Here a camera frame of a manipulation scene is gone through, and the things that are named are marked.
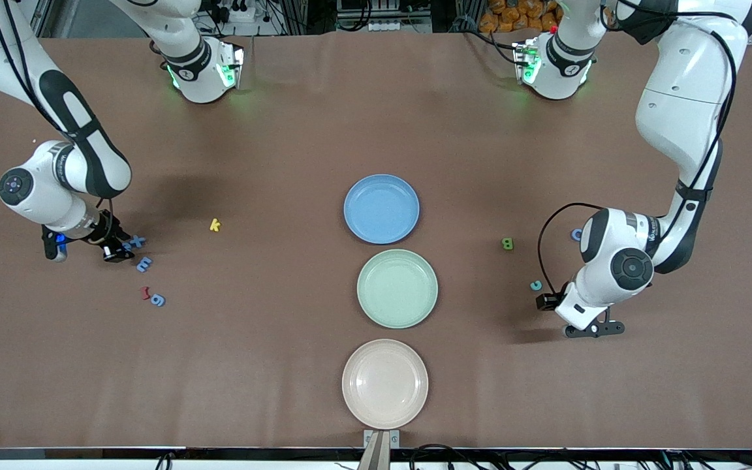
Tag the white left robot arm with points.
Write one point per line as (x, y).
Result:
(683, 98)

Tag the power strip with black plugs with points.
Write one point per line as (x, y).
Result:
(239, 16)

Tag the blue foam letter E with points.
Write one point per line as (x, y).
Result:
(144, 264)

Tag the pink round plate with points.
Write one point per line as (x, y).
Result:
(384, 384)

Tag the yellow foam letter k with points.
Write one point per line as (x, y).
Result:
(215, 226)

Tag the blue round plate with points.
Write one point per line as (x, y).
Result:
(381, 209)

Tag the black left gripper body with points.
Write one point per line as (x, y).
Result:
(548, 301)

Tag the white power strip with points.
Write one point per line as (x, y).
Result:
(389, 26)

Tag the blue foam letter g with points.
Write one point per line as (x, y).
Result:
(162, 301)

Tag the teal foam letter c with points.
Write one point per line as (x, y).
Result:
(536, 288)

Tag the green round plate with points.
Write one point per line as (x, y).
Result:
(397, 288)

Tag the red foam letter I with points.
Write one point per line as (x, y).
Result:
(145, 295)

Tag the green foam letter B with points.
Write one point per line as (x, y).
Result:
(507, 244)

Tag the brown table cover sheet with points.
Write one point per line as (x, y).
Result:
(89, 391)

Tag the metal table edge rail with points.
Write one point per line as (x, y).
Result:
(252, 465)

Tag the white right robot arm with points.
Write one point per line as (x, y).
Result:
(30, 189)

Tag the blue foam letter X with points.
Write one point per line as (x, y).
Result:
(138, 241)

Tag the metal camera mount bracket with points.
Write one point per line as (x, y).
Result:
(381, 450)

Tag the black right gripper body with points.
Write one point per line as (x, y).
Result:
(103, 237)

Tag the orange packaged goods pile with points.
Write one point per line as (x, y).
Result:
(513, 16)

